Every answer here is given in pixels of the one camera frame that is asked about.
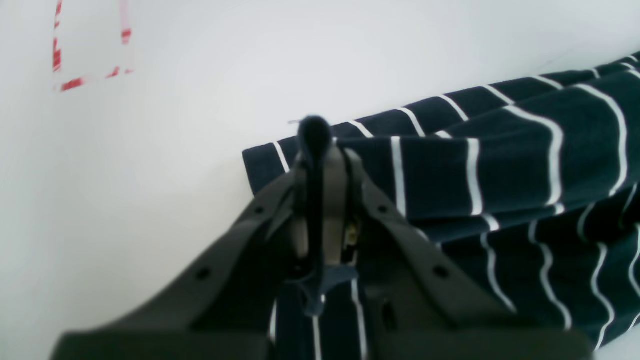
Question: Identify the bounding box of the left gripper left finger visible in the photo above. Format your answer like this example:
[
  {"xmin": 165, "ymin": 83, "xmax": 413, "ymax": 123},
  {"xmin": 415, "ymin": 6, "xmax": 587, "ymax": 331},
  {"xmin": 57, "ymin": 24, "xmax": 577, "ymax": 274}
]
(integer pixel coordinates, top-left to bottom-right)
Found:
[{"xmin": 52, "ymin": 155, "xmax": 313, "ymax": 360}]

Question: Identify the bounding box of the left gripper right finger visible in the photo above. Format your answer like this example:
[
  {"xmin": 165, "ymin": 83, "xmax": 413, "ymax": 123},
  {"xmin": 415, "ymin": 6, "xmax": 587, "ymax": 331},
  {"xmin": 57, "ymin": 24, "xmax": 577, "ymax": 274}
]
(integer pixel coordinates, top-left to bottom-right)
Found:
[{"xmin": 323, "ymin": 146, "xmax": 593, "ymax": 360}]

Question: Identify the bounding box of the black white striped T-shirt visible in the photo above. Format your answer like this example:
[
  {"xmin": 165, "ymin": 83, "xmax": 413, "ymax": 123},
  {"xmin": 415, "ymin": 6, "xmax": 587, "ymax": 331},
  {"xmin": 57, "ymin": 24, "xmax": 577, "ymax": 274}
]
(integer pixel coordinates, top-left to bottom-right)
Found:
[{"xmin": 242, "ymin": 52, "xmax": 640, "ymax": 360}]

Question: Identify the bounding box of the red tape rectangle marking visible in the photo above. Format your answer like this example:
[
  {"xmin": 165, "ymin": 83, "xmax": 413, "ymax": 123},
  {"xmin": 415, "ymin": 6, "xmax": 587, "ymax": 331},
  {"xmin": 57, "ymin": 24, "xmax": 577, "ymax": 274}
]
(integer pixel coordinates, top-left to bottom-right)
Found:
[{"xmin": 52, "ymin": 0, "xmax": 135, "ymax": 92}]

